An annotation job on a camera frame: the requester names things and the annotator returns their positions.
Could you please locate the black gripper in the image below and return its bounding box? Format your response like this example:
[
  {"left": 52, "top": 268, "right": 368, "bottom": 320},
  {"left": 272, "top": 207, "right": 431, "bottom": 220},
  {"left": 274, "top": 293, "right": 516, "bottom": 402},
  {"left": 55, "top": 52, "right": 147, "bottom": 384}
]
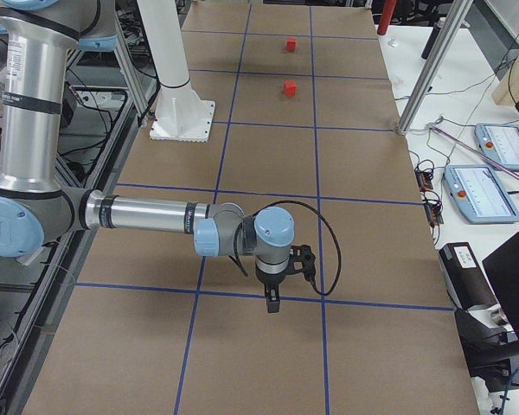
[{"left": 255, "top": 267, "right": 287, "bottom": 313}]

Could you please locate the red block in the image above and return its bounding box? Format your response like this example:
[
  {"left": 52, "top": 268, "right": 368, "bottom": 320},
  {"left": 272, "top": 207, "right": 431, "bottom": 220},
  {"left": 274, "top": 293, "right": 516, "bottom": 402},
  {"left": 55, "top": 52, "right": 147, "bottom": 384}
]
[
  {"left": 283, "top": 80, "right": 297, "bottom": 98},
  {"left": 285, "top": 36, "right": 297, "bottom": 53}
]

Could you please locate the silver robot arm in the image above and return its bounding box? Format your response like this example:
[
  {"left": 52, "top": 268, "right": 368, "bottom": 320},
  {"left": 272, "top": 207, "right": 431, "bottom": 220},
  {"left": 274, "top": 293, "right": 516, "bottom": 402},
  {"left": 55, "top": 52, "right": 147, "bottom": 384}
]
[{"left": 0, "top": 1, "right": 296, "bottom": 313}]

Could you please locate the brown paper mat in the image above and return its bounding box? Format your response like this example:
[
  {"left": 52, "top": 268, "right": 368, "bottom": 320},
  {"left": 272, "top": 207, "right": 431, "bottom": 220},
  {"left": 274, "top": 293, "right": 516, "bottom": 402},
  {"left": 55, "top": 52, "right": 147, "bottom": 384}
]
[{"left": 24, "top": 3, "right": 477, "bottom": 414}]

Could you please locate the black box with label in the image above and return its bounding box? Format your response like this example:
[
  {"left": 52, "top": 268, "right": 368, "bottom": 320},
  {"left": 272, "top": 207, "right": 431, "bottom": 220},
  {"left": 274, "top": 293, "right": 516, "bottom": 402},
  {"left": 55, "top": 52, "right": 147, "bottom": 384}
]
[{"left": 438, "top": 242, "right": 497, "bottom": 311}]

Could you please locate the teach pendant near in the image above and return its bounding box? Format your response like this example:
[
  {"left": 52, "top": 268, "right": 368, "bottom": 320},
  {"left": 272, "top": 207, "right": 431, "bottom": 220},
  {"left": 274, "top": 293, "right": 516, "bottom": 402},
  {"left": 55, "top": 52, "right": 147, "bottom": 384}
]
[{"left": 444, "top": 164, "right": 519, "bottom": 225}]

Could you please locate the teach pendant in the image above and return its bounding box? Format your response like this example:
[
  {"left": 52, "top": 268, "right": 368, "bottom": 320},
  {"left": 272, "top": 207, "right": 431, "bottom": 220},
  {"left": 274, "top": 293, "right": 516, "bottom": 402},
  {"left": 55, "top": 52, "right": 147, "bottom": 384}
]
[
  {"left": 444, "top": 164, "right": 519, "bottom": 225},
  {"left": 475, "top": 124, "right": 519, "bottom": 171}
]

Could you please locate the teach pendant far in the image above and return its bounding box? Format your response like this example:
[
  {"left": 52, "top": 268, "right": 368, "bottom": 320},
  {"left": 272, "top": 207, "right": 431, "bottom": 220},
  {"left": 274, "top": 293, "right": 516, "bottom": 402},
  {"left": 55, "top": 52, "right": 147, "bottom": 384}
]
[{"left": 475, "top": 124, "right": 519, "bottom": 171}]

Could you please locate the red cylinder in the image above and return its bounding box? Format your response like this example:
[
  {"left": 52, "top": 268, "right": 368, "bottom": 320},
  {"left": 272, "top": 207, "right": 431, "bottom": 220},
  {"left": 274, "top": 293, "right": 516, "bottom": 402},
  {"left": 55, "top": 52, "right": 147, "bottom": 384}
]
[{"left": 377, "top": 0, "right": 397, "bottom": 35}]

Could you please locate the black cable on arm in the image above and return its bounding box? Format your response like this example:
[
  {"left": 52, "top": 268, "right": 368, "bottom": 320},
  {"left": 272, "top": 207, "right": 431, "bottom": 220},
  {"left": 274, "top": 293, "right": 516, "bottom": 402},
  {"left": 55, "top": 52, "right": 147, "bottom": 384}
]
[{"left": 250, "top": 200, "right": 343, "bottom": 297}]

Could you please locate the white pedestal column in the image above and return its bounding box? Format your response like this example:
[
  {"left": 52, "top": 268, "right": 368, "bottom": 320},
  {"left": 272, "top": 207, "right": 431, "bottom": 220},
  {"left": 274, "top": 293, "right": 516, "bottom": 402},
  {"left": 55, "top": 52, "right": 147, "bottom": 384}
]
[{"left": 138, "top": 0, "right": 215, "bottom": 143}]

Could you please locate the aluminium frame post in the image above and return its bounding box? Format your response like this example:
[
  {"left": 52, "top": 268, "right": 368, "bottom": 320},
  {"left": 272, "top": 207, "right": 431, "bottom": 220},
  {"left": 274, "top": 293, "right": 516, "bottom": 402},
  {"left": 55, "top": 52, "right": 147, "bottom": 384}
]
[{"left": 395, "top": 0, "right": 473, "bottom": 136}]

